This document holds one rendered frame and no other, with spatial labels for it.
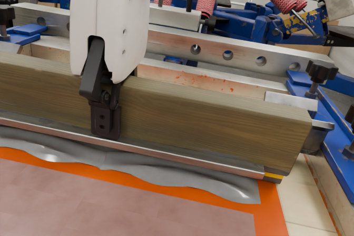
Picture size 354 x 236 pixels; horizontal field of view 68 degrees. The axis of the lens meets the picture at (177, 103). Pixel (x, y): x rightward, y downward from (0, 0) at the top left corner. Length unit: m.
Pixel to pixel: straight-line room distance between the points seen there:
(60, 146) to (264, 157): 0.23
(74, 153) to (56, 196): 0.06
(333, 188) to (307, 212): 0.04
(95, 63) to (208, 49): 0.36
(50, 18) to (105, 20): 0.43
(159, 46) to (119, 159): 0.31
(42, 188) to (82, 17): 0.17
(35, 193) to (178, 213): 0.14
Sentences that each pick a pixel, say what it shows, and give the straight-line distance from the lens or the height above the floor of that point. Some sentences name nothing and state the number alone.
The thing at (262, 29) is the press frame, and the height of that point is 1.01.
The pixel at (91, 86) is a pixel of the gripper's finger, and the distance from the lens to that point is 0.23.
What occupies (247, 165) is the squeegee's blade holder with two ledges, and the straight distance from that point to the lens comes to 0.30.
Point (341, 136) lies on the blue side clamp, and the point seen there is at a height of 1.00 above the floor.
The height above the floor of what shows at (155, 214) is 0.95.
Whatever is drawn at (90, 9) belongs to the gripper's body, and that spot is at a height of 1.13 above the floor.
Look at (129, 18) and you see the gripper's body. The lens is 0.24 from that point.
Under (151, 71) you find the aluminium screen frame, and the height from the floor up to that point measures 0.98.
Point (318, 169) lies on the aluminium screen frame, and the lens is 0.38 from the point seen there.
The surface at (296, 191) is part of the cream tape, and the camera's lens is 0.35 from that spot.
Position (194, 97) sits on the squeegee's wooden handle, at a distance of 0.27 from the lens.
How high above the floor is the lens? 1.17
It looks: 28 degrees down
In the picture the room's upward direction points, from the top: 9 degrees clockwise
